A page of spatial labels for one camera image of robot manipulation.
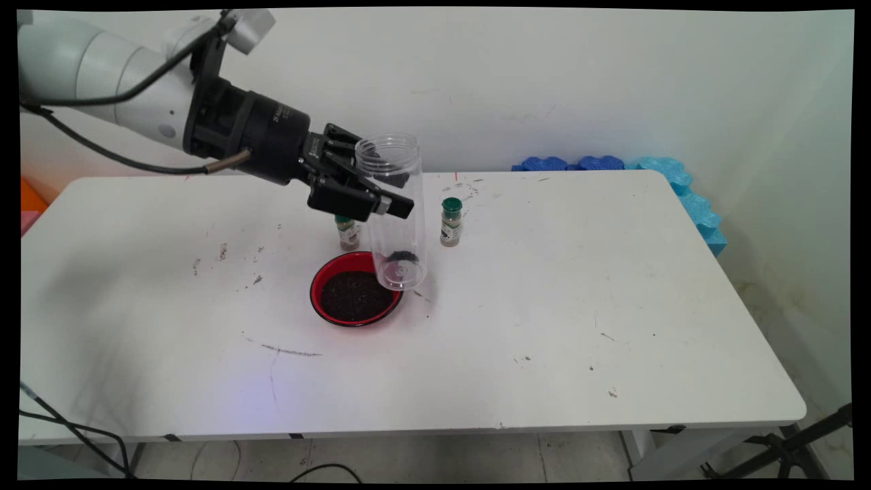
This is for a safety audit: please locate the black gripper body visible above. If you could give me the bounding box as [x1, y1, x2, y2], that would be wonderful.
[235, 91, 327, 186]

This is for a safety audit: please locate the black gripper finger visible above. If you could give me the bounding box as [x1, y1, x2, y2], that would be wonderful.
[306, 163, 416, 223]
[323, 122, 412, 188]

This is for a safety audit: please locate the tall clear plastic jar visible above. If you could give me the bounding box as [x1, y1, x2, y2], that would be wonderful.
[354, 133, 428, 292]

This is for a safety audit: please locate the green-capped spice bottle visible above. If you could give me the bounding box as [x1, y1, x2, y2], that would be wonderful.
[440, 197, 463, 247]
[335, 214, 361, 251]

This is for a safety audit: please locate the red bowl with black rim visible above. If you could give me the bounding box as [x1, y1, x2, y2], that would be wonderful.
[310, 250, 406, 328]

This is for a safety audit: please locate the orange block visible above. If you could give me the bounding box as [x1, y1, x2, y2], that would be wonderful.
[20, 177, 50, 213]

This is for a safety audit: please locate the light blue foam strip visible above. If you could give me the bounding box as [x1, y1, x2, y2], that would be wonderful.
[626, 157, 727, 258]

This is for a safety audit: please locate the white table leg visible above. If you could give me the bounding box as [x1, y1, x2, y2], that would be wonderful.
[621, 427, 749, 480]

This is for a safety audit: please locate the black tripod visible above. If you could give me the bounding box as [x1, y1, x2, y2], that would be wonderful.
[701, 403, 853, 480]

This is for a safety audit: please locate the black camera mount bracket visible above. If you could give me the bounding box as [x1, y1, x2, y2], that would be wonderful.
[182, 34, 257, 161]

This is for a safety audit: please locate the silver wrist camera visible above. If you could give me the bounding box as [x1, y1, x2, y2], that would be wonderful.
[163, 9, 276, 56]

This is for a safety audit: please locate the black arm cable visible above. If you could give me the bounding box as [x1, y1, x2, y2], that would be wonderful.
[19, 12, 235, 108]

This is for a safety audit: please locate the black cable with metal connector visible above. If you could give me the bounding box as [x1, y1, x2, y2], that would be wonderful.
[19, 101, 254, 176]

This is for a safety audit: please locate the black floor cable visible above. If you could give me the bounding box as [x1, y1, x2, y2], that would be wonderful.
[289, 463, 365, 483]
[19, 381, 137, 479]

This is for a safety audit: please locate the thin grey floor cable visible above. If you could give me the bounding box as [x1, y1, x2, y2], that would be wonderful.
[191, 440, 243, 480]

